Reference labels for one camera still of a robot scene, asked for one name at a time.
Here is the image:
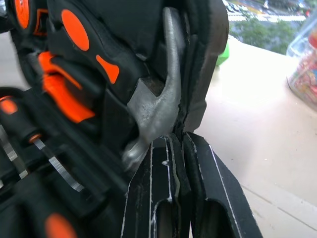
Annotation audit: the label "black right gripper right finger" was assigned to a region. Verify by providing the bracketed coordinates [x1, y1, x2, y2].
[182, 131, 257, 238]

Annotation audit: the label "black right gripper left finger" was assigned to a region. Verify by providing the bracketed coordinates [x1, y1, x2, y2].
[120, 133, 192, 238]

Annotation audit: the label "orange black handled screwdriver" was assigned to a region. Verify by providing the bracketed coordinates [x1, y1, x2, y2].
[0, 123, 79, 238]
[0, 95, 85, 193]

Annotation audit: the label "black tool case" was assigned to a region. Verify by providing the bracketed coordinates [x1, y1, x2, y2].
[0, 0, 230, 238]

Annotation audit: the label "green foam block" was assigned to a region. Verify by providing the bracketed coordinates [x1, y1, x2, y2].
[214, 41, 230, 68]

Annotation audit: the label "candy jar with orange lid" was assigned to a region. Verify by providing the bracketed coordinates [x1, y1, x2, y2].
[287, 24, 317, 112]

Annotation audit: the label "clear plastic candy container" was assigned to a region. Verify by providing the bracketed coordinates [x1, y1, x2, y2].
[285, 13, 317, 113]

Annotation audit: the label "orange black tape measure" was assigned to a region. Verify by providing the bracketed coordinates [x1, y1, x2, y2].
[6, 0, 49, 36]

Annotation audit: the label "claw hammer black orange handle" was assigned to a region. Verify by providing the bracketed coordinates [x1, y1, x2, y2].
[47, 0, 187, 172]

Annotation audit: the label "orange handled pliers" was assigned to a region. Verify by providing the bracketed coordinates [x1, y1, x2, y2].
[37, 51, 100, 124]

